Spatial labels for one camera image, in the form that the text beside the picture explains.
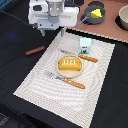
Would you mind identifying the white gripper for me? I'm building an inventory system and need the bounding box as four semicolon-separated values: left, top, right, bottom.
28;0;79;37

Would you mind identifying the brown toy sausage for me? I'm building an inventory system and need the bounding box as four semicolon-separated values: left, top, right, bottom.
25;46;45;56

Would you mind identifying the light blue milk carton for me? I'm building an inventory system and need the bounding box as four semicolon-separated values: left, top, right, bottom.
79;38;91;54

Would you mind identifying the orange toy bread loaf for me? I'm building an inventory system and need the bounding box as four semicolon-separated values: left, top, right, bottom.
58;59;81;71

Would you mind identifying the dark blue frying pan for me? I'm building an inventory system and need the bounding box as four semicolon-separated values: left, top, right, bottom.
77;5;106;26

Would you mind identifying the yellow toy cheese wedge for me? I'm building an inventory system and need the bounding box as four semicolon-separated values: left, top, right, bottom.
91;9;102;18

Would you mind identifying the round wooden plate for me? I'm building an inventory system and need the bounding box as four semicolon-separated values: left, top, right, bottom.
56;55;83;78

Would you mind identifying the beige bowl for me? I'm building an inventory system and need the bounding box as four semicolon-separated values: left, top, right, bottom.
119;5;128;30

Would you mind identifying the beige woven placemat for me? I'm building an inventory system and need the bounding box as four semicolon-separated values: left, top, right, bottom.
14;33;115;128

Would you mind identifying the toy knife orange handle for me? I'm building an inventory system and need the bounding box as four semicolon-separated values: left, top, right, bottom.
58;49;98;63

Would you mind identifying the toy fork orange handle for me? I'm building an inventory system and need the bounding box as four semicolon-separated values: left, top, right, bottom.
44;71;85;89

